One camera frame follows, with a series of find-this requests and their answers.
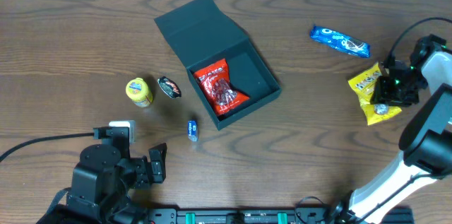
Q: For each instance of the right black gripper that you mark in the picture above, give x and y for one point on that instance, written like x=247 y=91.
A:
x=388 y=90

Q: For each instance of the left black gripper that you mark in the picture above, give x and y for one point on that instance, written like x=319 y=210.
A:
x=147 y=169

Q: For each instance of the yellow snack bag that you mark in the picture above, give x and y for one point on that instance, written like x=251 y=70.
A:
x=363 y=85

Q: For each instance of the yellow Mentos gum bottle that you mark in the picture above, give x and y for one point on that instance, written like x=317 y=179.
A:
x=139 y=92

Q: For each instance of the blue Oreo cookie pack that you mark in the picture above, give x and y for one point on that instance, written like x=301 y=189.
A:
x=340 y=42

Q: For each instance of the red snack bag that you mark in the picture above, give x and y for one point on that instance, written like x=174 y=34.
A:
x=214 y=81

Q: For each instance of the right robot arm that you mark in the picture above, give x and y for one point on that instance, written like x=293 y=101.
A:
x=425 y=143

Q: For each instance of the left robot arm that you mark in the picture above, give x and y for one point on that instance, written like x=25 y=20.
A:
x=101 y=182

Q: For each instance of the blue Eclipse mint tin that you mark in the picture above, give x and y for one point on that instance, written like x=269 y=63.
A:
x=192 y=130

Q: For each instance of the black Mars candy wrapper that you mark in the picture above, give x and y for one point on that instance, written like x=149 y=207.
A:
x=169 y=87

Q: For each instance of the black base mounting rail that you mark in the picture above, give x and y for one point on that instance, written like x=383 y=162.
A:
x=311 y=215

